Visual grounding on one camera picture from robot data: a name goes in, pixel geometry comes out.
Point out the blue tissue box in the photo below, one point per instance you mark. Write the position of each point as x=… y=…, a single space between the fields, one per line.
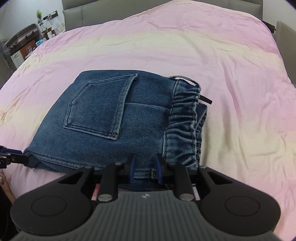
x=39 y=42

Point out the white small cabinet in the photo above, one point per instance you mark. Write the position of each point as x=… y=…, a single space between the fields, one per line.
x=17 y=59

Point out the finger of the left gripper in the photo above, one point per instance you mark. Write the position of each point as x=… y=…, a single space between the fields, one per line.
x=11 y=156

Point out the person left hand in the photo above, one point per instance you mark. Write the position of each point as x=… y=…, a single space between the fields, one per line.
x=6 y=188

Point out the blue denim jeans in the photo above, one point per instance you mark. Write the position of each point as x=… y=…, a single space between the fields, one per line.
x=106 y=116

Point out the brown wooden nightstand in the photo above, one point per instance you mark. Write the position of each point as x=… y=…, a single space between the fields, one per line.
x=28 y=49

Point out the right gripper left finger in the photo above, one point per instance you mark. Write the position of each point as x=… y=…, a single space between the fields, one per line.
x=66 y=203

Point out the grey upholstered headboard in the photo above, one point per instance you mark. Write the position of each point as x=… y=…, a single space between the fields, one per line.
x=87 y=12

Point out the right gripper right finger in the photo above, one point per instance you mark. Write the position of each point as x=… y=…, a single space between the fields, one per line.
x=227 y=204

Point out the small green potted plant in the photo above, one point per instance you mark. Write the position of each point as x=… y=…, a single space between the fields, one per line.
x=39 y=19

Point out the black wall power socket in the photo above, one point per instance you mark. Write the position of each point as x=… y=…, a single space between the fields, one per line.
x=51 y=15

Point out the grey upholstered chair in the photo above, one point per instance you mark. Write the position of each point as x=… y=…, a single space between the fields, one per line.
x=285 y=40

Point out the pink floral bed duvet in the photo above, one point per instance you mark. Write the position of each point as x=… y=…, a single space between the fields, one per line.
x=249 y=132

